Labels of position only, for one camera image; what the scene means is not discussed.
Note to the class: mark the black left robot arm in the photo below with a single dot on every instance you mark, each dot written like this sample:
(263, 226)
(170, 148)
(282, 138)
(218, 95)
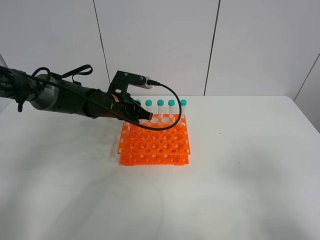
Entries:
(48, 91)

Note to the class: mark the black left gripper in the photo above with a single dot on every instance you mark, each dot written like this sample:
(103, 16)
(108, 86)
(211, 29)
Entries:
(124, 107)

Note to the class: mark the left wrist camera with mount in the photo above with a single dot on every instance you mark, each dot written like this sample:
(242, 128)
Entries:
(123, 79)

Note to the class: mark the orange test tube rack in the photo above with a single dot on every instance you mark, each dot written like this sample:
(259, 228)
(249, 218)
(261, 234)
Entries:
(139, 146)

